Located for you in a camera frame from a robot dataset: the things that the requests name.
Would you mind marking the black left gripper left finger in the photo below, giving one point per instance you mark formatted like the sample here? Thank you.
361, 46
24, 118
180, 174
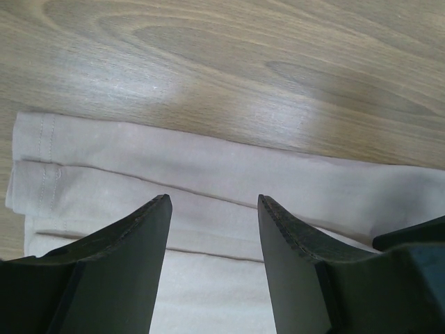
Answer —
106, 282

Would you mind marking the beige t shirt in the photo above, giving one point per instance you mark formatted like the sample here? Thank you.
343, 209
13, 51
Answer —
73, 176

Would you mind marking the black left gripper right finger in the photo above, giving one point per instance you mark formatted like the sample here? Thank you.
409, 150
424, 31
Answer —
318, 284

